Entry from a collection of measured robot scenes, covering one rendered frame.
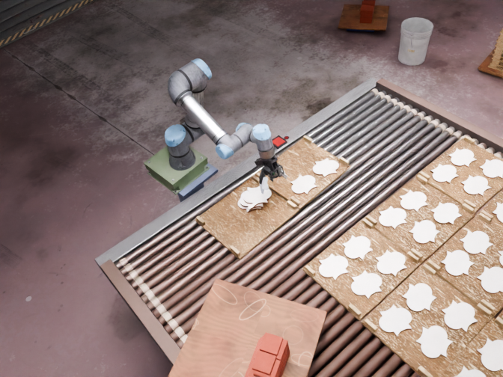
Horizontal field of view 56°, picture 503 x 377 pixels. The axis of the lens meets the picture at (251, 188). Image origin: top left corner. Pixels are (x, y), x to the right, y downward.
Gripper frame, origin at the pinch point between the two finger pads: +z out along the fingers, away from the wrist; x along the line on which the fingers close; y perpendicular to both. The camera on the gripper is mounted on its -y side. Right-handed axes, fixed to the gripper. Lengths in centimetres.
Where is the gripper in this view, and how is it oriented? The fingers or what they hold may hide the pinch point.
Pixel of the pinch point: (273, 185)
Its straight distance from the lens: 235.6
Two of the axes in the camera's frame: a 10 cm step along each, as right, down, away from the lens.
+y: 5.5, 4.1, -7.3
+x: 8.0, -5.0, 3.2
